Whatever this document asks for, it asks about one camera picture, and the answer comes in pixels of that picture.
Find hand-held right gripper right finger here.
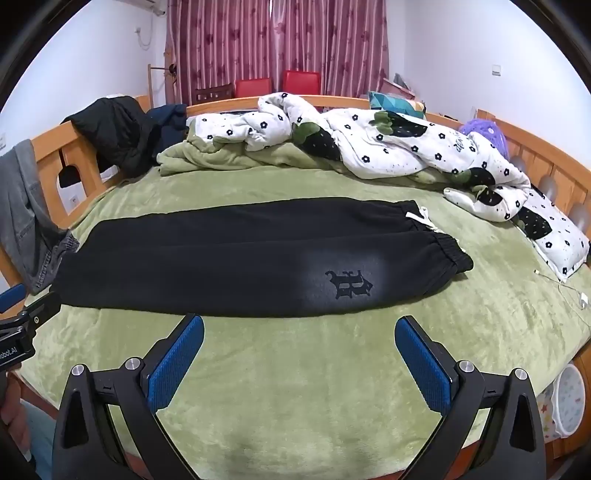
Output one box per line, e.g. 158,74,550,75
394,315,548,480

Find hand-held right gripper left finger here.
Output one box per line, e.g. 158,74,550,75
52,313,206,480

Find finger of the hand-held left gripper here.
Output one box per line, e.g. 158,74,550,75
0,283,27,315
18,290,63,325

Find black pants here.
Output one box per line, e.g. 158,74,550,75
52,197,475,319

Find person's left hand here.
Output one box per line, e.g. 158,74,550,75
0,369,24,446

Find grey jeans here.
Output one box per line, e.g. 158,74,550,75
0,138,79,296

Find person's light blue clothing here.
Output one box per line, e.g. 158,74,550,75
21,401,61,480

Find green plush bed sheet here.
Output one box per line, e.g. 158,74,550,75
18,152,591,472

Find white patterned basket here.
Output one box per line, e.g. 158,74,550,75
538,362,587,439

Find white floral pillow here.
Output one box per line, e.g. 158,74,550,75
519,187,591,282

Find black jacket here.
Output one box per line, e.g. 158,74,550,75
62,96,153,176

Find light green plush blanket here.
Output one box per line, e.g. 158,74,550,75
156,136,352,178

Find navy blue garment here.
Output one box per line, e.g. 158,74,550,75
148,104,188,155

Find white floral quilt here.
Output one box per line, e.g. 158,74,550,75
187,92,532,222

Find purple cloth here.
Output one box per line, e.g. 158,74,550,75
462,117,509,162

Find wooden coat rack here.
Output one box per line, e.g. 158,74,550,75
147,64,178,104

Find teal patterned pillow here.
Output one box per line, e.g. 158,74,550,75
368,91,426,118

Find dark wooden chair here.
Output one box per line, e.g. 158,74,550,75
194,84,235,104

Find brown cardboard box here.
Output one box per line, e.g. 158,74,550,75
381,73,416,100

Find red chair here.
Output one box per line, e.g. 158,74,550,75
235,78,273,99
281,70,321,109

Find white air conditioner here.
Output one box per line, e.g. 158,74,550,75
124,0,168,14

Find red patterned curtain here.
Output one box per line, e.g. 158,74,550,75
165,0,389,107

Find wooden bed frame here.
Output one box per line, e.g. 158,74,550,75
0,93,591,462

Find white charger cable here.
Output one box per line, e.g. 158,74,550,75
533,270,591,310

